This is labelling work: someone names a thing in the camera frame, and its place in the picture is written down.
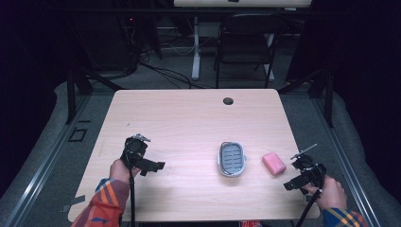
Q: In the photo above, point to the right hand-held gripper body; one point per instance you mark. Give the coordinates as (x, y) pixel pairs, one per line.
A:
(313, 175)

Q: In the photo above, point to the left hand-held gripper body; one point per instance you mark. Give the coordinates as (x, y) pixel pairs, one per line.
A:
(135, 151)

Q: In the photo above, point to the pink soap bar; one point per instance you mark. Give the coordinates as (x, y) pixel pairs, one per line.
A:
(273, 163)

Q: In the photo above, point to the grey and white soap dish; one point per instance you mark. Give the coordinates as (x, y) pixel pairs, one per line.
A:
(231, 159)

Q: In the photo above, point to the person's left hand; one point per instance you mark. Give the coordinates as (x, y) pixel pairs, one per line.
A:
(119, 171)

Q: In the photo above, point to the person's right hand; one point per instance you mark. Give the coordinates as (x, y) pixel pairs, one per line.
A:
(332, 195)

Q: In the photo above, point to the red packet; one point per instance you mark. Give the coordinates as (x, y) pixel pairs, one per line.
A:
(250, 224)

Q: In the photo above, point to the grey tape strip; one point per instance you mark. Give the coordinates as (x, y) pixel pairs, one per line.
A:
(74, 202)

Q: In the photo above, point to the grey table grommet hole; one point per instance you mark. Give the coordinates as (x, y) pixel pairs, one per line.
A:
(228, 101)

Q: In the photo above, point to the black folding chair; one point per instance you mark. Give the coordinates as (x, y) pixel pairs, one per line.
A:
(244, 31)

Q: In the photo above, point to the white desk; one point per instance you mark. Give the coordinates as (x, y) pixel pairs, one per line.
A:
(241, 3)

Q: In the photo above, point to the aluminium floor rail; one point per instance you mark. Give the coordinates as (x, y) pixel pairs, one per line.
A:
(41, 170)
(346, 164)

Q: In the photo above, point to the black metal frame stand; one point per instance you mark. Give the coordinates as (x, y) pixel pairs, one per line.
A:
(327, 94)
(72, 94)

